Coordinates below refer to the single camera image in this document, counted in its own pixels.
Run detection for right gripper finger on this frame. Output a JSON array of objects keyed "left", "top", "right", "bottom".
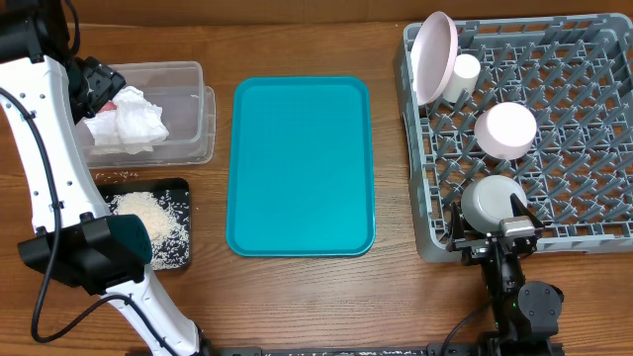
[
  {"left": 449, "top": 202, "right": 466, "bottom": 242},
  {"left": 509, "top": 193, "right": 544, "bottom": 228}
]

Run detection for red foil wrapper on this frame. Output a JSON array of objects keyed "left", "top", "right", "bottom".
[{"left": 100, "top": 101, "right": 117, "bottom": 113}]

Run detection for grey bowl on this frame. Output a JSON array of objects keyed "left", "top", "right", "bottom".
[{"left": 461, "top": 175, "right": 527, "bottom": 233}]

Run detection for white napkin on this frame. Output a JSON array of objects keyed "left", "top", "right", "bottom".
[
  {"left": 84, "top": 111, "right": 153, "bottom": 155},
  {"left": 112, "top": 86, "right": 169, "bottom": 144}
]

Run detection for grey dishwasher rack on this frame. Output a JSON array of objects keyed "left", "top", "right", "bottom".
[{"left": 395, "top": 14, "right": 632, "bottom": 262}]

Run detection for white paper cup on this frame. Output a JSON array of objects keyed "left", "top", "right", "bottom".
[{"left": 442, "top": 53, "right": 482, "bottom": 103}]

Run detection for large white plate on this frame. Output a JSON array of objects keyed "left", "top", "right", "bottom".
[{"left": 410, "top": 11, "right": 458, "bottom": 106}]

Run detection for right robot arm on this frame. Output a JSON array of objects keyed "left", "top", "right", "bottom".
[{"left": 439, "top": 194, "right": 564, "bottom": 355}]

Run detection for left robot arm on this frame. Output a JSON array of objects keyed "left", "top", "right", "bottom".
[{"left": 1, "top": 0, "right": 213, "bottom": 355}]

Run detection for clear plastic waste bin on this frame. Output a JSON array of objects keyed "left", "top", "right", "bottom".
[{"left": 76, "top": 61, "right": 216, "bottom": 168}]

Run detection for scattered rice grains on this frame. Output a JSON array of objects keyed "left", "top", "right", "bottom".
[{"left": 94, "top": 170, "right": 138, "bottom": 184}]

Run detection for black plastic tray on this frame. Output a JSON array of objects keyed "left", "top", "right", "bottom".
[{"left": 96, "top": 177, "right": 192, "bottom": 272}]

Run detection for pile of white rice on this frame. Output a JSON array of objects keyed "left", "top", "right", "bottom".
[{"left": 106, "top": 190, "right": 191, "bottom": 271}]

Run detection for teal serving tray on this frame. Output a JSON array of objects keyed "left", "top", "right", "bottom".
[{"left": 226, "top": 76, "right": 376, "bottom": 257}]

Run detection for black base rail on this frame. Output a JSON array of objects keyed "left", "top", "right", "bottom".
[{"left": 212, "top": 343, "right": 491, "bottom": 356}]

